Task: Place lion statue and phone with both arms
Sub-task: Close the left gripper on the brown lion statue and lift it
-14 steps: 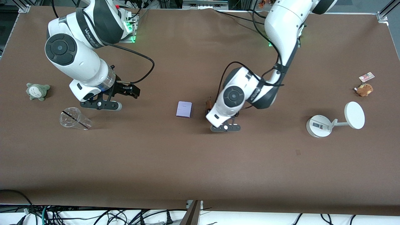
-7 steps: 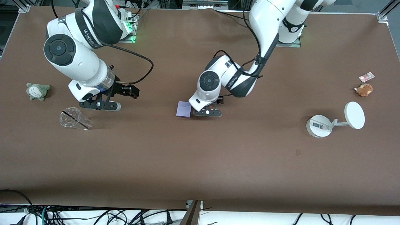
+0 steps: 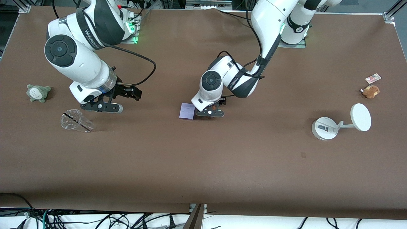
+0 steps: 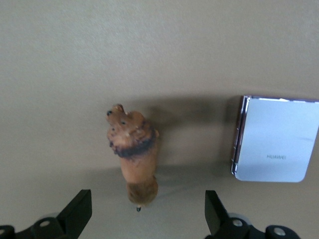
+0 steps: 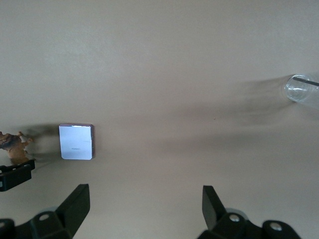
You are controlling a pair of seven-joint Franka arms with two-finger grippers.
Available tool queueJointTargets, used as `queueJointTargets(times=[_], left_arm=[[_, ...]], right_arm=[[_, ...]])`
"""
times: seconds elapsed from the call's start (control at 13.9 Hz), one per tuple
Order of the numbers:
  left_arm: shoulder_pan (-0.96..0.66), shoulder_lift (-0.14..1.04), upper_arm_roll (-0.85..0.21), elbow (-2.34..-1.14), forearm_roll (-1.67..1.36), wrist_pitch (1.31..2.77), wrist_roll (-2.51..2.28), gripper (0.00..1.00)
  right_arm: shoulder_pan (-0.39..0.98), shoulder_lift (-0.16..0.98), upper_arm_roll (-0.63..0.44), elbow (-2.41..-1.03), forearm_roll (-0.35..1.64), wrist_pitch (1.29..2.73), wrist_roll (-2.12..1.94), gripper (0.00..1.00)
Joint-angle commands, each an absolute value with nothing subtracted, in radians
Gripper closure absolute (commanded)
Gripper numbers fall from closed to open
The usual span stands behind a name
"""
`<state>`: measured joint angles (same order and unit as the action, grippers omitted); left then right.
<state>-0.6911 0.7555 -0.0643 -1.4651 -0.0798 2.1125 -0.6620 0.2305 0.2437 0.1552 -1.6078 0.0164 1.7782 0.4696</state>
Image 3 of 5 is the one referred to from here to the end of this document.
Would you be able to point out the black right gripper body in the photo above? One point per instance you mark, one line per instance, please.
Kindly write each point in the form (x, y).
(121, 91)

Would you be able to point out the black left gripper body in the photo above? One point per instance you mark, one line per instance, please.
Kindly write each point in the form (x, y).
(221, 101)

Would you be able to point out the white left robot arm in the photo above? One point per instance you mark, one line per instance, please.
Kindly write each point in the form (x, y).
(270, 19)

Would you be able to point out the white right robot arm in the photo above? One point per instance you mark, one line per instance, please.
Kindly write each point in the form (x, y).
(79, 60)

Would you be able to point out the clear plastic cup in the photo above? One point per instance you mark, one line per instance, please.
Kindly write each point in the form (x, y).
(74, 121)

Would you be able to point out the brown table cover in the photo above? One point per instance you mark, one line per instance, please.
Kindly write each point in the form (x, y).
(203, 165)

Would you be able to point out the grey totoro plush toy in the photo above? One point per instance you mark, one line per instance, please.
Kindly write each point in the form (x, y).
(38, 93)

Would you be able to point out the white round-base desk lamp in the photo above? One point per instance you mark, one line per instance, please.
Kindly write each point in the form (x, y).
(324, 128)

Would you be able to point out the grey metal beam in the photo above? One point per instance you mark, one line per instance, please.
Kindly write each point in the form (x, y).
(195, 219)

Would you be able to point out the brown hamster plush toy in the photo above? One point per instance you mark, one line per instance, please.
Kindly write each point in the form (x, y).
(370, 91)

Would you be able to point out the small printed card tag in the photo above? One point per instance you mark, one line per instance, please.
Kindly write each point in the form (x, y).
(373, 78)

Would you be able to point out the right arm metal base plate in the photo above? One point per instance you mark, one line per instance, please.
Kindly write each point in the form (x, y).
(135, 31)

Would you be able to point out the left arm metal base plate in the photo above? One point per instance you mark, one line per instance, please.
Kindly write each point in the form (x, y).
(295, 46)

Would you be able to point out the aluminium corner bracket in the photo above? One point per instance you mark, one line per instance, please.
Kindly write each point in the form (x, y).
(25, 8)
(389, 16)

